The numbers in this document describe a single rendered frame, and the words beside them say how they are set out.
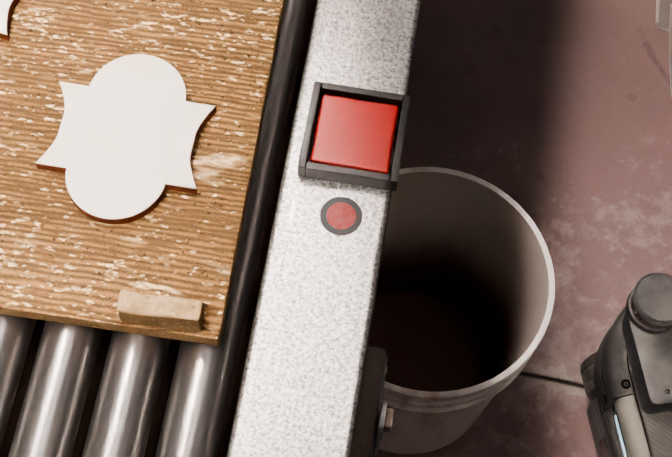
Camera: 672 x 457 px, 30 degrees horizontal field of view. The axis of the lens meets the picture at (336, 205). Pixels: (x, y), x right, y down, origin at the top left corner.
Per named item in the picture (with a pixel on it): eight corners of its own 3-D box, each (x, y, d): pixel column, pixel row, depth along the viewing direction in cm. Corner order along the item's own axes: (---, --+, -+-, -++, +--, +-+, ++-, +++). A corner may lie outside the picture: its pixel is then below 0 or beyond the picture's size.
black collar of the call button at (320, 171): (409, 106, 99) (411, 95, 97) (396, 192, 95) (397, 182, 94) (313, 91, 99) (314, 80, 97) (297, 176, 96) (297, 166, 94)
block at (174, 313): (206, 312, 89) (204, 298, 86) (201, 336, 88) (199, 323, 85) (124, 300, 89) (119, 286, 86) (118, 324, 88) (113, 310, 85)
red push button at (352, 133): (397, 113, 98) (399, 104, 97) (387, 181, 96) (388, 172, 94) (322, 101, 98) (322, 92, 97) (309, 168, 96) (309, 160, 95)
